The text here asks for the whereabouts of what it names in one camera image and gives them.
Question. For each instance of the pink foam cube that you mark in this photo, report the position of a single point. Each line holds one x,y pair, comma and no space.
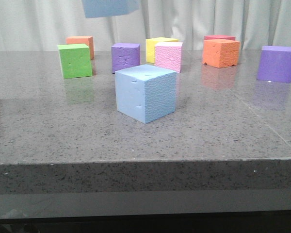
168,55

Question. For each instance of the smooth purple foam cube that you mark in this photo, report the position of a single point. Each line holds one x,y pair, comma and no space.
275,64

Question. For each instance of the textured light blue foam cube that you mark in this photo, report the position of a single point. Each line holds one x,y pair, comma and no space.
145,92

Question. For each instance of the dented purple foam cube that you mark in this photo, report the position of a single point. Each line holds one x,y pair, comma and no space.
125,55

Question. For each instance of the grey-green curtain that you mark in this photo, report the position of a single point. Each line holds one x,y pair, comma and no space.
41,25

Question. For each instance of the smooth light blue foam cube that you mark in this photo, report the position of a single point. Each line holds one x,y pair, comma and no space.
108,8

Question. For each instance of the red foam cube at back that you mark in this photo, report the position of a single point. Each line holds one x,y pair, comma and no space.
227,37

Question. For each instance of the smooth orange foam cube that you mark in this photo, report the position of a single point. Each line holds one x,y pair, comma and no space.
88,40

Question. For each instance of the yellow foam cube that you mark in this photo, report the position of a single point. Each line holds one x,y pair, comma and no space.
150,47

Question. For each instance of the green foam cube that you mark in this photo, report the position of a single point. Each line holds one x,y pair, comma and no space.
75,60

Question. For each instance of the textured orange foam cube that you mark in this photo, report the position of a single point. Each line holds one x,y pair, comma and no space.
220,53

